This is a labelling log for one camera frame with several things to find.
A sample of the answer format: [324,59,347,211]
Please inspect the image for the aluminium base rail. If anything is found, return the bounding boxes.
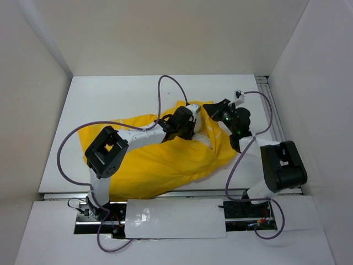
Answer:
[42,187,303,230]

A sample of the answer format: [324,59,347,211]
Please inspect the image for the cream white pillow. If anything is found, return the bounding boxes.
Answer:
[192,111,213,149]

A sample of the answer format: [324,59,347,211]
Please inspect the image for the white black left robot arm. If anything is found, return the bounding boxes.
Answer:
[85,104,201,220]

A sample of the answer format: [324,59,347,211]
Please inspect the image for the yellow printed pillowcase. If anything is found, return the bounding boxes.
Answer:
[78,99,237,200]

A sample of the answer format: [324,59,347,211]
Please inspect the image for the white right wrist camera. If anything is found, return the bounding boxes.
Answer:
[234,90,245,106]

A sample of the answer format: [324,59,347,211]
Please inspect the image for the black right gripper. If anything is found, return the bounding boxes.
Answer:
[204,98,238,134]

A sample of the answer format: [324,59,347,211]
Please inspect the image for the white cover sheet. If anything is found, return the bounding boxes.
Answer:
[125,198,226,239]

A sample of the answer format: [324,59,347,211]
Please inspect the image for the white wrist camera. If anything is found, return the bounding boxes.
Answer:
[234,90,245,106]
[186,104,201,122]

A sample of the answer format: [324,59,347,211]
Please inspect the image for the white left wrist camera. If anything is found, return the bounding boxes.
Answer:
[186,104,201,122]

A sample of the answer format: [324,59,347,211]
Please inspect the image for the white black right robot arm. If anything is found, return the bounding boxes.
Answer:
[203,96,308,216]

